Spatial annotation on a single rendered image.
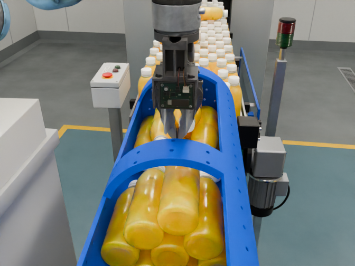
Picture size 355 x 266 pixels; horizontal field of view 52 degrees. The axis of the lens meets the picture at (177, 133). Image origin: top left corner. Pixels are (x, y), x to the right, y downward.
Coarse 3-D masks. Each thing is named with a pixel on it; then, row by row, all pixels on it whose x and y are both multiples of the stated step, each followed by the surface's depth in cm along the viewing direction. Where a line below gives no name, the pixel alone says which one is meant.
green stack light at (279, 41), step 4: (276, 36) 141; (280, 36) 138; (284, 36) 137; (288, 36) 137; (292, 36) 138; (276, 40) 141; (280, 40) 139; (284, 40) 138; (288, 40) 138; (292, 40) 139; (276, 44) 141; (280, 44) 139; (284, 44) 138; (288, 44) 139
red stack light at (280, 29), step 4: (280, 24) 136; (284, 24) 135; (288, 24) 135; (292, 24) 135; (280, 28) 137; (284, 28) 136; (288, 28) 135; (292, 28) 136; (280, 32) 137; (284, 32) 136; (288, 32) 136; (292, 32) 137
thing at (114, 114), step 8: (112, 112) 140; (120, 112) 143; (112, 120) 141; (120, 120) 144; (112, 128) 143; (120, 128) 144; (112, 136) 145; (120, 136) 145; (112, 144) 147; (120, 144) 147
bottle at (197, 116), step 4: (200, 108) 93; (176, 112) 91; (180, 112) 89; (200, 112) 92; (176, 116) 90; (180, 116) 89; (196, 116) 90; (200, 116) 92; (176, 120) 91; (196, 120) 90; (196, 124) 91
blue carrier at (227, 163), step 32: (224, 96) 93; (128, 128) 88; (224, 128) 77; (128, 160) 65; (160, 160) 62; (192, 160) 61; (224, 160) 66; (224, 192) 58; (96, 224) 61; (224, 224) 53; (96, 256) 64; (256, 256) 54
